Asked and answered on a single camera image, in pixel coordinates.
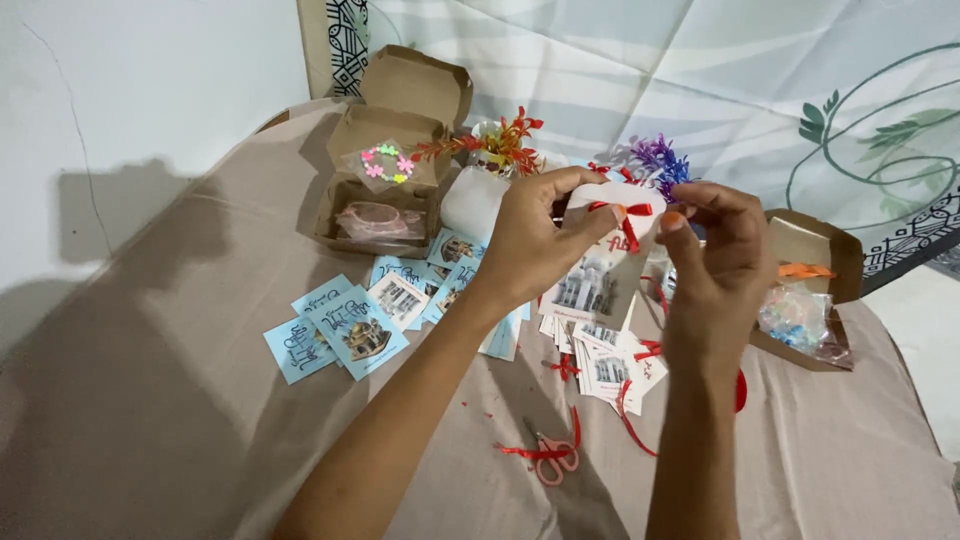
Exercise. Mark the person's left hand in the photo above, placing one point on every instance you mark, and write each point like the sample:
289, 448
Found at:
525, 240

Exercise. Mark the person's right hand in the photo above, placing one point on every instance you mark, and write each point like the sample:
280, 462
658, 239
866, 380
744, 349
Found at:
724, 285

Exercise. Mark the white card with building picture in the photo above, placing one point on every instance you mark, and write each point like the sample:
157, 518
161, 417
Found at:
592, 289

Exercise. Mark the white cylindrical container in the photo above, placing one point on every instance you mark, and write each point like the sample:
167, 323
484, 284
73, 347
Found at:
472, 204

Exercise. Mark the plastic bag of beads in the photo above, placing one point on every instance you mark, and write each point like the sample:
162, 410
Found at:
799, 322

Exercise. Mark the orange ribbon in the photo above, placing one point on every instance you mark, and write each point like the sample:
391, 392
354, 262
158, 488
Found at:
806, 270

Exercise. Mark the small red ribbon bow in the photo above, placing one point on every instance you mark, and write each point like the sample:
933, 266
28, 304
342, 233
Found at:
564, 367
649, 350

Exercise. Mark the red artificial plant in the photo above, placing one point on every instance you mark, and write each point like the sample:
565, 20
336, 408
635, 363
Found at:
502, 142

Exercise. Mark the low open cardboard box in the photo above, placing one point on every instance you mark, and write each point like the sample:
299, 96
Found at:
817, 247

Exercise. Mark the red ribbon spool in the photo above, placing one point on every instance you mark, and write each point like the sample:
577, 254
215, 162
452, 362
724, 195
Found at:
741, 391

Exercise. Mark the red ribbon scrap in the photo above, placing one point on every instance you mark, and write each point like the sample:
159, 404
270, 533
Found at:
611, 171

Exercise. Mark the purple artificial plant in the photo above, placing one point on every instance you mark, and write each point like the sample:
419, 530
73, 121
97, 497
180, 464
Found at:
664, 165

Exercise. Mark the pile of white cards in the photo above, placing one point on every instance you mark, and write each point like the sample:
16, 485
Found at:
611, 367

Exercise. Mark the long red ribbon strip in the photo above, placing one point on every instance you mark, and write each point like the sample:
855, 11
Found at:
628, 424

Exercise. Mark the spread of blue cards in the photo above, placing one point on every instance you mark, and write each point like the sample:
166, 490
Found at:
360, 330

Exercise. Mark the tall open cardboard box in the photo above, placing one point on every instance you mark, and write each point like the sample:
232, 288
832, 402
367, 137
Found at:
397, 97

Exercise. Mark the curled red ribbon piece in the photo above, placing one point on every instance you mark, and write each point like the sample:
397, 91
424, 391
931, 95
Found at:
536, 452

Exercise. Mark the pink scissors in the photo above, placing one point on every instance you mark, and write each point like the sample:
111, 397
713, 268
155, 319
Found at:
551, 454

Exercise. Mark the patterned white green sheet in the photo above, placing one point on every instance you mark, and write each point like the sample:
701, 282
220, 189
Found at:
712, 67

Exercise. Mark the beige cloth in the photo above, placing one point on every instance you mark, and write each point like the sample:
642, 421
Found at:
150, 390

